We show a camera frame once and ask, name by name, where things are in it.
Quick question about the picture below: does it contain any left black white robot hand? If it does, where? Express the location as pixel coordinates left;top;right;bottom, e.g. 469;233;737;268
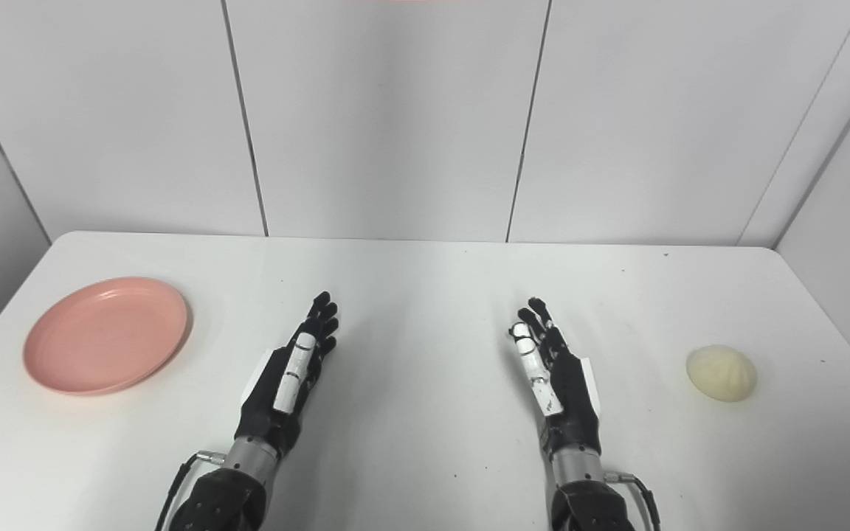
234;291;339;459

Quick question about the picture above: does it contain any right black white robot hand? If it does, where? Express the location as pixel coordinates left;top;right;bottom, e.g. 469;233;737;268
508;297;603;457

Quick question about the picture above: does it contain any cream steamed bun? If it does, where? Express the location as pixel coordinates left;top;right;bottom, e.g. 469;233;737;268
685;344;759;403

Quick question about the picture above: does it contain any pink plate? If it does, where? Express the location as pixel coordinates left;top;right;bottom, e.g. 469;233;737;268
23;277;190;397

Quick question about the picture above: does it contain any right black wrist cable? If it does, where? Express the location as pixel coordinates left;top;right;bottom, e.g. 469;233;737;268
604;472;663;531

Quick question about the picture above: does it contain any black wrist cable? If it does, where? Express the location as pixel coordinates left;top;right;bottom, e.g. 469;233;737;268
604;472;663;531
154;450;227;531

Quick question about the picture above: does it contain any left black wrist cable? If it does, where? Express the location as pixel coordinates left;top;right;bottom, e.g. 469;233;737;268
154;450;227;531

